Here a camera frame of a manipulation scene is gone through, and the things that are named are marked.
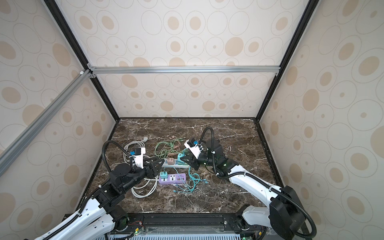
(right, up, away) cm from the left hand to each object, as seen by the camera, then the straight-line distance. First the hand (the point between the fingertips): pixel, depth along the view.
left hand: (163, 159), depth 70 cm
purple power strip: (+2, -14, +16) cm, 21 cm away
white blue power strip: (+4, -7, +22) cm, 23 cm away
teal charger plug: (+7, 0, +3) cm, 7 cm away
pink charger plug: (0, -4, +17) cm, 18 cm away
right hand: (+9, +1, +5) cm, 11 cm away
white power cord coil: (-14, -21, +15) cm, 29 cm away
